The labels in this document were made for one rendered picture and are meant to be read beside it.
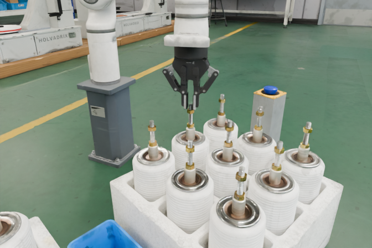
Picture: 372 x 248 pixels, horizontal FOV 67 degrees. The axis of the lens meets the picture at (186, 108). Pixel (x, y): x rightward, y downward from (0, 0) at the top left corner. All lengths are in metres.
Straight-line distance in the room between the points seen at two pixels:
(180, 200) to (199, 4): 0.38
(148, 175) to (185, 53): 0.27
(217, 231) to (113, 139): 0.63
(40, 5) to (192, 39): 2.43
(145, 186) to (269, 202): 0.26
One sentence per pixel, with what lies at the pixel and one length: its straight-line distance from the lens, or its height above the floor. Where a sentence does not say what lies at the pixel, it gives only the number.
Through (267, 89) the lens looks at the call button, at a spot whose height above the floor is 0.33.
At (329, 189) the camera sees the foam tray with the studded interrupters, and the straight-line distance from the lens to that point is 0.75.
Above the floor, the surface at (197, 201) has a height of 0.24.
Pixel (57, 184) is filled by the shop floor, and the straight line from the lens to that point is 1.07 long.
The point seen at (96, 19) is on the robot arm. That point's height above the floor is 0.51.
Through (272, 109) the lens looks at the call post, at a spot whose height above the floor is 0.28.
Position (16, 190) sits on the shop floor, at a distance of 1.10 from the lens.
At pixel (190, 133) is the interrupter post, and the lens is 0.70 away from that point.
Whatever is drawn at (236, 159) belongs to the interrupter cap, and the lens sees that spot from 0.65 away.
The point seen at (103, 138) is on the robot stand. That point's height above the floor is 0.10.
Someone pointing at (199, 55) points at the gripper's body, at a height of 0.47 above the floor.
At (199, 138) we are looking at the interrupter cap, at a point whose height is 0.25.
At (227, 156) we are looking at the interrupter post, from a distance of 0.64.
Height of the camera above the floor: 0.60
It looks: 23 degrees down
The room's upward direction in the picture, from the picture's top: straight up
